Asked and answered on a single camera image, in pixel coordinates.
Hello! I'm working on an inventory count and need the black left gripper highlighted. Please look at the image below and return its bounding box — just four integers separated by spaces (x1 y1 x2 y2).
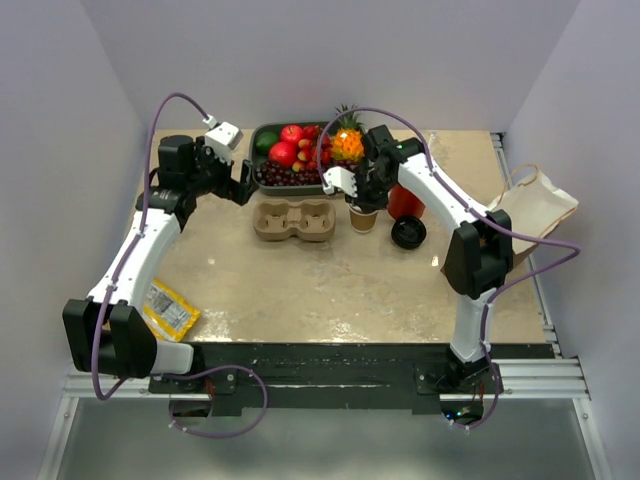
187 137 258 206

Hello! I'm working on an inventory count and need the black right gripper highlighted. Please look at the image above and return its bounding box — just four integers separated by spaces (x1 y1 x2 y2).
345 170 396 213

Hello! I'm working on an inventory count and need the black cup lid top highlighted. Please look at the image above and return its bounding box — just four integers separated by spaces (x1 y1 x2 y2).
390 215 428 247

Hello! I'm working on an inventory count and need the brown paper cup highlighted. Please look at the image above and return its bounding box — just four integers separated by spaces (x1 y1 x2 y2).
349 204 378 218
349 211 377 234

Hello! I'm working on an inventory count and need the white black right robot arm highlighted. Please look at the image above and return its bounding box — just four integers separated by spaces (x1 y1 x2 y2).
348 125 514 393

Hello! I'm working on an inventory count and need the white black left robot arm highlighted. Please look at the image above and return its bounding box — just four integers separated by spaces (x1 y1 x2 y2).
62 123 255 392

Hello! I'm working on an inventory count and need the dark grey fruit tray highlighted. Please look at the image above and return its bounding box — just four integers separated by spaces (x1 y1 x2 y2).
248 121 374 197

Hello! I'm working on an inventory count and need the dark grape bunch left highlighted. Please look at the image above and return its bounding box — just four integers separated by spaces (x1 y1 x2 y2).
254 160 300 187

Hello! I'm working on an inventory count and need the dark grape bunch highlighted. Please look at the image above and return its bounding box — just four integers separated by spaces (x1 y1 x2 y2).
294 161 359 185
254 160 300 187

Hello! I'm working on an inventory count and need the red ribbed straw cup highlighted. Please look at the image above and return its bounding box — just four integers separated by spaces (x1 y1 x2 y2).
387 185 425 219

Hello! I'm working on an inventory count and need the green lime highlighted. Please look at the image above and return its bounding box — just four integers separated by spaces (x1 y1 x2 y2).
254 131 280 155

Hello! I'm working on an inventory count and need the red apple front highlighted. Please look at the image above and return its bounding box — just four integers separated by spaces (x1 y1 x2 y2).
268 141 297 168

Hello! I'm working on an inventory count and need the red apple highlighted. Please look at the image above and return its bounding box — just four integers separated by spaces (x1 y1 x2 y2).
268 141 297 168
280 124 304 147

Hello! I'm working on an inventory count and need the brown pulp cup carrier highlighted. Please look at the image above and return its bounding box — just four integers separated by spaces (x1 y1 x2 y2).
253 199 336 243

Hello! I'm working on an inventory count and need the dark grape bunch right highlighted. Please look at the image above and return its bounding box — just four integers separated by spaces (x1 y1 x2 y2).
294 161 359 185

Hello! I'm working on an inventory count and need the orange pineapple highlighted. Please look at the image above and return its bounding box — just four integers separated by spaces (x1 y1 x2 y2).
331 104 364 163

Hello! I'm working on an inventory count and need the strawberry bunch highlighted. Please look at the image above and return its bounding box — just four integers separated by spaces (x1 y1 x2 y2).
292 125 332 173

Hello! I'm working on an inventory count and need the red apple back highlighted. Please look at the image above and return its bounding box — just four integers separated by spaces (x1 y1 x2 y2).
280 124 304 147

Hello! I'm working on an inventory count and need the yellow chips bag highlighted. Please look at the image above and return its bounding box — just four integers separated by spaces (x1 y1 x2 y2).
143 279 201 342

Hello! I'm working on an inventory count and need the brown white paper bag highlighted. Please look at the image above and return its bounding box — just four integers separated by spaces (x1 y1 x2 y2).
488 164 579 239

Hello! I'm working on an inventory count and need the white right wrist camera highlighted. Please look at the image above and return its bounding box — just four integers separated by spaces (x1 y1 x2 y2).
322 166 357 198

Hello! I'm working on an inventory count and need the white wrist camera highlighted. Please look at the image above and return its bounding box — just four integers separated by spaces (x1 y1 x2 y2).
203 115 243 165
322 166 357 198

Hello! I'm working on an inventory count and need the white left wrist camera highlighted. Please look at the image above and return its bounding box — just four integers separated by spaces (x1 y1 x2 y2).
203 115 243 165

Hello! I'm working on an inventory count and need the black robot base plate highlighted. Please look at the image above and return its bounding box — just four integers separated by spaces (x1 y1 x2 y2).
148 342 506 417

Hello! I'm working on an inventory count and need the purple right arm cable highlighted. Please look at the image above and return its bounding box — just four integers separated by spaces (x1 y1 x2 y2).
316 107 582 431

